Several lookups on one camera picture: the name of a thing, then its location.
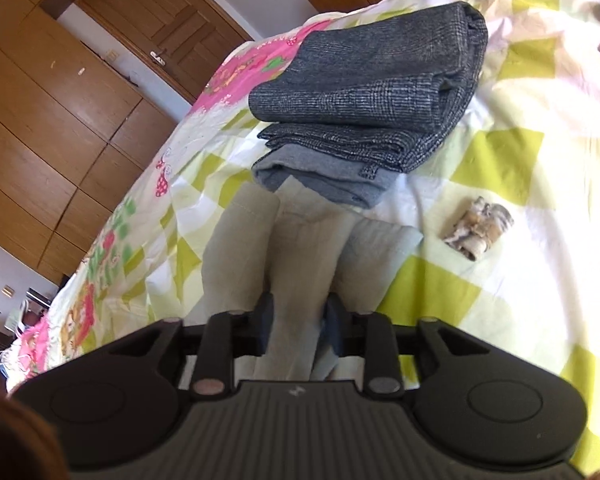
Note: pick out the wooden wardrobe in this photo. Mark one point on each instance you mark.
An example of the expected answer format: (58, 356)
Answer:
(40, 135)

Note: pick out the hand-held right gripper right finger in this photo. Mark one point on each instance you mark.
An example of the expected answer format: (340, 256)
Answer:
(334, 325)

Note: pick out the beige pants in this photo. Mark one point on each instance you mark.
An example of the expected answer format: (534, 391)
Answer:
(300, 260)

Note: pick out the small crumpled printed cloth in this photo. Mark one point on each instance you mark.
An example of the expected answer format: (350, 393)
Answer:
(477, 232)

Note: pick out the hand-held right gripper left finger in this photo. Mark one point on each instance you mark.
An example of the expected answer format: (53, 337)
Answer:
(265, 320)

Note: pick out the wall light switch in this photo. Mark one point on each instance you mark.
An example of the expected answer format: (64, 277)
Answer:
(111, 55)

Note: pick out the wooden door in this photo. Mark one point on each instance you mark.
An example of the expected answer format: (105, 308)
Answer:
(180, 10)

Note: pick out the dark grey plaid folded pants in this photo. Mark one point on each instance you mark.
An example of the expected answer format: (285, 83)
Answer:
(380, 90)

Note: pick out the reddish brown clothing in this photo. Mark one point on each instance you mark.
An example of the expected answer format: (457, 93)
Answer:
(15, 440)

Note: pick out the printed checked bedsheet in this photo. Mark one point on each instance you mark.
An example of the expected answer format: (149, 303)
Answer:
(530, 260)

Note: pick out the grey-blue folded pants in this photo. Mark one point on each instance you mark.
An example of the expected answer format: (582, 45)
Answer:
(320, 180)

